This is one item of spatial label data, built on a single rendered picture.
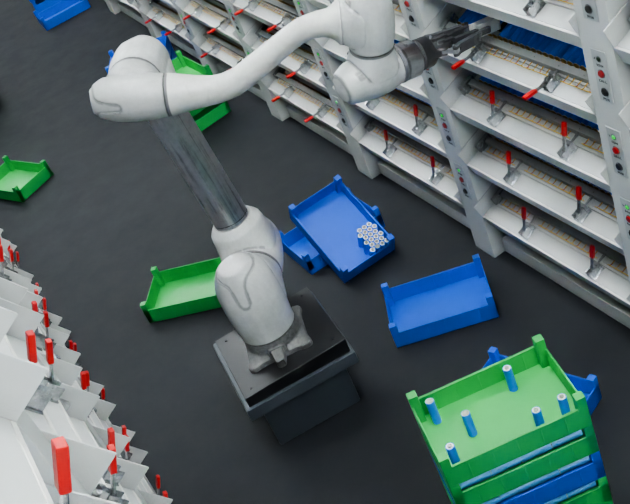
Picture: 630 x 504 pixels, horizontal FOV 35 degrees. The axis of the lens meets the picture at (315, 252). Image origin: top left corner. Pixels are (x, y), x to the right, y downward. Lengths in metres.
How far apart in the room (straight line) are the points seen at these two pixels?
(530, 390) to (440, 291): 0.95
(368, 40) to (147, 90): 0.51
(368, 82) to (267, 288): 0.61
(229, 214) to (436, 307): 0.69
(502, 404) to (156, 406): 1.31
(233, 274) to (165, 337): 0.82
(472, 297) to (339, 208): 0.60
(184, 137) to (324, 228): 0.85
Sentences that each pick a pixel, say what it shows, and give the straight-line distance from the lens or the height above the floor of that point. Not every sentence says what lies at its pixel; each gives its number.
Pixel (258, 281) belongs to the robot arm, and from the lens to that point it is 2.52.
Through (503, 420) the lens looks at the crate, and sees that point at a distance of 2.05.
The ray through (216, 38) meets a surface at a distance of 4.55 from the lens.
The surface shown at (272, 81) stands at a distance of 4.05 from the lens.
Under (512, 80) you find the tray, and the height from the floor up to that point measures 0.73.
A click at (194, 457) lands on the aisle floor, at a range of 2.86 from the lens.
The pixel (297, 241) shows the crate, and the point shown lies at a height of 0.00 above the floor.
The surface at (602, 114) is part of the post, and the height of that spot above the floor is 0.74.
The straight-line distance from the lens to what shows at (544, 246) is 2.77.
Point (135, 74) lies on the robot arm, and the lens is 2.35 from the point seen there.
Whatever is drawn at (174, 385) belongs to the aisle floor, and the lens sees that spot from 3.10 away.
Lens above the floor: 1.93
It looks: 35 degrees down
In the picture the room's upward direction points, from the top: 24 degrees counter-clockwise
